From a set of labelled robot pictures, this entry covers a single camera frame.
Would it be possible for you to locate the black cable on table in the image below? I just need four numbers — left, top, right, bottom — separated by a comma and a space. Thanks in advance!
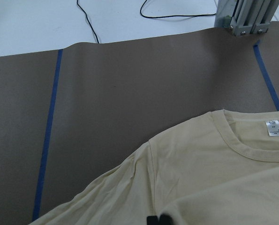
76, 0, 217, 44

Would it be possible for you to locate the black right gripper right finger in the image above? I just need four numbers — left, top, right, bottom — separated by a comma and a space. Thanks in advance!
159, 208, 173, 225

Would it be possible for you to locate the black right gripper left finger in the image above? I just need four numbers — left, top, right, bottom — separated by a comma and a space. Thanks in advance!
146, 216, 158, 225

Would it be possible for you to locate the cream long-sleeve printed shirt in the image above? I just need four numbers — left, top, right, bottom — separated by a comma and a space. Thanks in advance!
35, 110, 279, 225

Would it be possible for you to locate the aluminium frame post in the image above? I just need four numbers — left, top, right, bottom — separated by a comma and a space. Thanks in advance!
214, 0, 279, 36

